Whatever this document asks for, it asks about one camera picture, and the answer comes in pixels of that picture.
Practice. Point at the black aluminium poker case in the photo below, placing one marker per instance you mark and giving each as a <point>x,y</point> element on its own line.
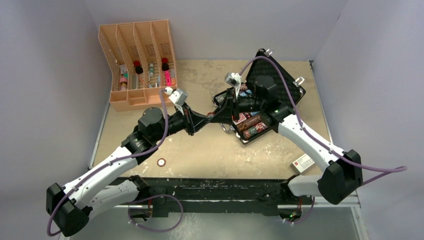
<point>289,90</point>

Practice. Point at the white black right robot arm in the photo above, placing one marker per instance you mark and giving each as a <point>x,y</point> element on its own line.
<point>338,180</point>

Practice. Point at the peach plastic desk organizer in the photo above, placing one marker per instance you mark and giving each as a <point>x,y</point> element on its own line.
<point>147,42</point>

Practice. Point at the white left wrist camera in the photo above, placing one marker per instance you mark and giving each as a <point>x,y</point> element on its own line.
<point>177,96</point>

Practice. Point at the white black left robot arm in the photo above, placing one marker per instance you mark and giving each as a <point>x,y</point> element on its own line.
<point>72,205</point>

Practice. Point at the red playing card deck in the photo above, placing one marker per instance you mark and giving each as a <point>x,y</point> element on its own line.
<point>243,116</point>

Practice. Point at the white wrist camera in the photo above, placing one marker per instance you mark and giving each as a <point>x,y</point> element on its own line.
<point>177,96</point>
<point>234,79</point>

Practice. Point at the white playing card box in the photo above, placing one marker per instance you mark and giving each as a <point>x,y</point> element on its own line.
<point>302,164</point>

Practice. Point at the pink highlighter marker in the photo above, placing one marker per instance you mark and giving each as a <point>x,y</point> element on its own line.
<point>168,78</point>

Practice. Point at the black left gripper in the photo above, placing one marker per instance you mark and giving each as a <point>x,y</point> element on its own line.
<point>193,121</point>

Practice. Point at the red black marker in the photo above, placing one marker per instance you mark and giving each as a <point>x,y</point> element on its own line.
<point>165,64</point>
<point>138,67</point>

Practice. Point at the black metal base rail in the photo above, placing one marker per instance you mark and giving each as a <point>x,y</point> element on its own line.
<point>269,197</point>

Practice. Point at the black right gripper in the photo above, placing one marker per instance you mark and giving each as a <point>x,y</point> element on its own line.
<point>225,114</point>

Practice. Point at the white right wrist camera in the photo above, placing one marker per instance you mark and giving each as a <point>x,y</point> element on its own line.
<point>234,79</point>

